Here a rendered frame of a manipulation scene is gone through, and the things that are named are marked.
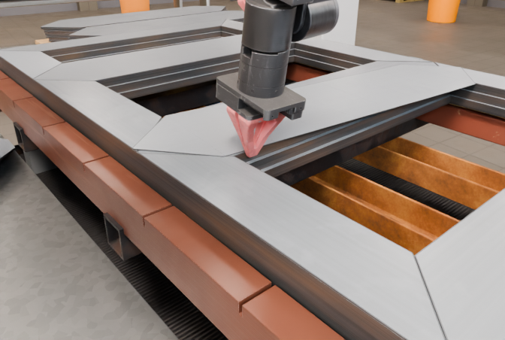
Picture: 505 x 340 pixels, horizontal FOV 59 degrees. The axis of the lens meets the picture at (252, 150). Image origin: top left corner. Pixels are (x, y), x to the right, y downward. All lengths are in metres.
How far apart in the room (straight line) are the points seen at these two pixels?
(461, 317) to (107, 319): 0.42
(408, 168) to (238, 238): 0.55
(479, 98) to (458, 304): 0.64
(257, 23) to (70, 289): 0.44
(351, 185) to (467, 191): 0.21
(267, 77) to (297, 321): 0.26
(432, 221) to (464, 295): 0.39
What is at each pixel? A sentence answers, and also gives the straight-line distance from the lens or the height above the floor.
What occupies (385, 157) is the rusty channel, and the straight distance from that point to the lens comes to 0.97.
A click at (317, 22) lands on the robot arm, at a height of 1.03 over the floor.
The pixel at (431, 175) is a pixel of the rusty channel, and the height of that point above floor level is 0.71.
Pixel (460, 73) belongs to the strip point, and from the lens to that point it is 1.05.
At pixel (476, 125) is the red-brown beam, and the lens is 1.01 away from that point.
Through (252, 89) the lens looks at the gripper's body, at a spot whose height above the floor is 0.96.
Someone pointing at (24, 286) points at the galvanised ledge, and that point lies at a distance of 0.73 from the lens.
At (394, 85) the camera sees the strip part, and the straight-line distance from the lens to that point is 0.92.
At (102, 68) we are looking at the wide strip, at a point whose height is 0.86.
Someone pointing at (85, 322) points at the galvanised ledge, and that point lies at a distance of 0.65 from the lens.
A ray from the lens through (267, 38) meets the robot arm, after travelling 0.50.
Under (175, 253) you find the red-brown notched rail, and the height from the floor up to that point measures 0.81.
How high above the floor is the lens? 1.12
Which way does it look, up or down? 25 degrees down
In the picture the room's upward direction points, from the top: straight up
